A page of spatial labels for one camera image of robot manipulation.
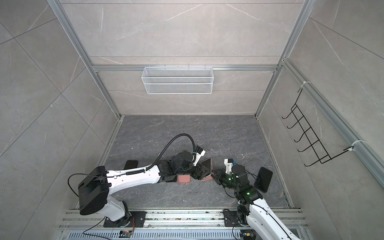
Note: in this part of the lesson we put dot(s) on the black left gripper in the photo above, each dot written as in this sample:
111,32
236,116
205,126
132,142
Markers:
198,175

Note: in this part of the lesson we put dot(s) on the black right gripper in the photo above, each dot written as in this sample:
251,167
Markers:
219,178

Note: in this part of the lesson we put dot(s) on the black phone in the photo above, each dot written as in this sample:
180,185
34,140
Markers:
207,166

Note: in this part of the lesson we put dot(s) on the pink phone case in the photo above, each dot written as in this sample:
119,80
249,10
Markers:
184,179

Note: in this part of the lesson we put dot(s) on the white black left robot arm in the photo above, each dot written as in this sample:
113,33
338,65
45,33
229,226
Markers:
97,189

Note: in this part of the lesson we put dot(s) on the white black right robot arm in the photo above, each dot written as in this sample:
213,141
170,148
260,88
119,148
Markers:
253,210

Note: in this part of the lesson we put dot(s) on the black pad right side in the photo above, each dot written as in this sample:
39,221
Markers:
263,179

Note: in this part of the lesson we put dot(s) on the black pad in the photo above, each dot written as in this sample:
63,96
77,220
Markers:
131,164
263,179

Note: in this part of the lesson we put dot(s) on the small circuit board right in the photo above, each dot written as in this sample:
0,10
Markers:
247,235

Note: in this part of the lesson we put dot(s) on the small circuit board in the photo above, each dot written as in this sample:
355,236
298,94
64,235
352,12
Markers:
126,234
247,235

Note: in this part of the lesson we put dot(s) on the black pad left side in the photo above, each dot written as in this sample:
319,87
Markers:
131,164

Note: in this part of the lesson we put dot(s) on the small circuit board left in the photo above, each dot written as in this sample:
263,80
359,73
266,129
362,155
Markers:
126,234

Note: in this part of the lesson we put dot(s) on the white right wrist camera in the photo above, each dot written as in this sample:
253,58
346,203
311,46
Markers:
229,163

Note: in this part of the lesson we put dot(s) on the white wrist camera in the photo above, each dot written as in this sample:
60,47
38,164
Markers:
229,163
198,152

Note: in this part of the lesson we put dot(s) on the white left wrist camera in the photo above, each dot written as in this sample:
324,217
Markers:
198,152

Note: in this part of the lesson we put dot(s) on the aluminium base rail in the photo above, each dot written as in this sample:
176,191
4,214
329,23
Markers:
173,224

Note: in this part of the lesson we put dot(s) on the white wire mesh basket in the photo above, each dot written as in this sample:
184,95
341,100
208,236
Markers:
178,80

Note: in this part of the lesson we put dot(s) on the black wire hook rack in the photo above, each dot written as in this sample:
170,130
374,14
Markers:
314,142

